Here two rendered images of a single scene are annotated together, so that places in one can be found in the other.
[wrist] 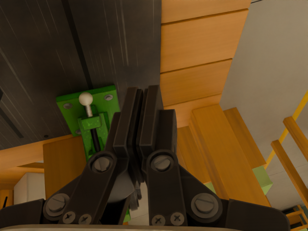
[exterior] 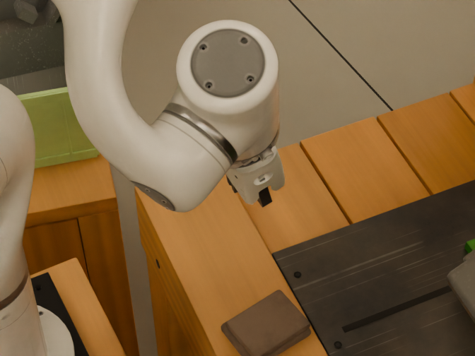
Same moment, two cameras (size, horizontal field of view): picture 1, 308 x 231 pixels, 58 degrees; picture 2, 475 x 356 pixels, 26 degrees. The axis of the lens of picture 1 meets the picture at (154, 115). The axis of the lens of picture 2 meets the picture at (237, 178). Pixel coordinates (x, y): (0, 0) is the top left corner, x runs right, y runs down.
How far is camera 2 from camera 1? 1.05 m
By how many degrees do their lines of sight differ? 45
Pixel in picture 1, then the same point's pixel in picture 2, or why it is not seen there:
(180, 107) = not seen: outside the picture
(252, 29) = (450, 78)
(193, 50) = (378, 174)
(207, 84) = (435, 123)
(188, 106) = not seen: outside the picture
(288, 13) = (386, 34)
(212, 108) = not seen: outside the picture
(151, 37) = (367, 229)
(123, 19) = (353, 267)
